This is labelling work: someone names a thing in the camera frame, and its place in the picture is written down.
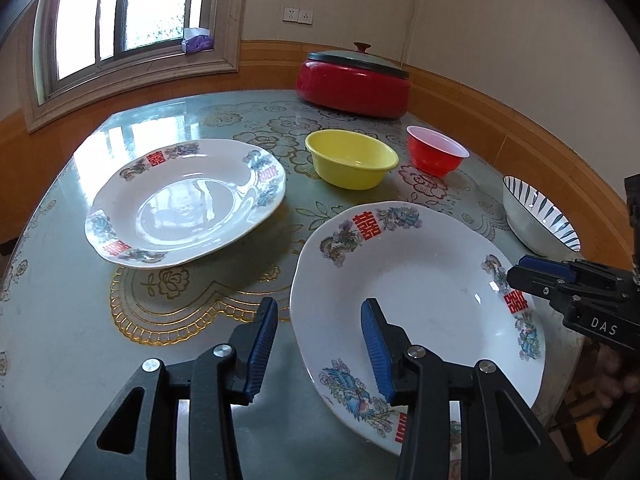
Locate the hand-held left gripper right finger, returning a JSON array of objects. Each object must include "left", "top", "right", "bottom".
[{"left": 361, "top": 298, "right": 571, "bottom": 480}]

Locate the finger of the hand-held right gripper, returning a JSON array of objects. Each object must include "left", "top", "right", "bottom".
[
  {"left": 506, "top": 263, "right": 568, "bottom": 307},
  {"left": 518, "top": 254, "right": 577, "bottom": 284}
]

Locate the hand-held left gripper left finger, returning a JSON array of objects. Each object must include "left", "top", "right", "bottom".
[{"left": 60, "top": 297, "right": 279, "bottom": 480}]

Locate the striped ceramic bowl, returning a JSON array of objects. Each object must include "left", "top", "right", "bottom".
[{"left": 502, "top": 175, "right": 582, "bottom": 256}]

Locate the white floral rimmed plate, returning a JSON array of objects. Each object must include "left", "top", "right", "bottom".
[
  {"left": 84, "top": 138, "right": 287, "bottom": 271},
  {"left": 290, "top": 201, "right": 547, "bottom": 457}
]

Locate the red plastic bowl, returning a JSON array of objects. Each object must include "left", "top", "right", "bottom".
[{"left": 406, "top": 125, "right": 470, "bottom": 178}]

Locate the yellow plastic bowl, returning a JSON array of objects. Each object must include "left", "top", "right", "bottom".
[{"left": 305, "top": 129, "right": 400, "bottom": 191}]

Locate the person's right hand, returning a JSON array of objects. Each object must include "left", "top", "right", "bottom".
[{"left": 597, "top": 344, "right": 632, "bottom": 401}]

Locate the floral gold patterned tablecloth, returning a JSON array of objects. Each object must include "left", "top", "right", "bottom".
[{"left": 0, "top": 89, "right": 601, "bottom": 480}]

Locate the red electric pot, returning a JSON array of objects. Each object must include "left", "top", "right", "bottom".
[{"left": 295, "top": 57, "right": 413, "bottom": 120}]

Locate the grey pot lid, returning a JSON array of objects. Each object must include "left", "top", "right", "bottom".
[{"left": 306, "top": 42, "right": 412, "bottom": 80}]

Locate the purple tissue pack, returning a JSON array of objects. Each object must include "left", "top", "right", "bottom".
[{"left": 181, "top": 27, "right": 213, "bottom": 54}]

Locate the white wall cable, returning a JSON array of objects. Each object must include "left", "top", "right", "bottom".
[{"left": 400, "top": 0, "right": 423, "bottom": 68}]

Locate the window with beige frame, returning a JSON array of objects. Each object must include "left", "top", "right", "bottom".
[{"left": 17, "top": 0, "right": 251, "bottom": 133}]

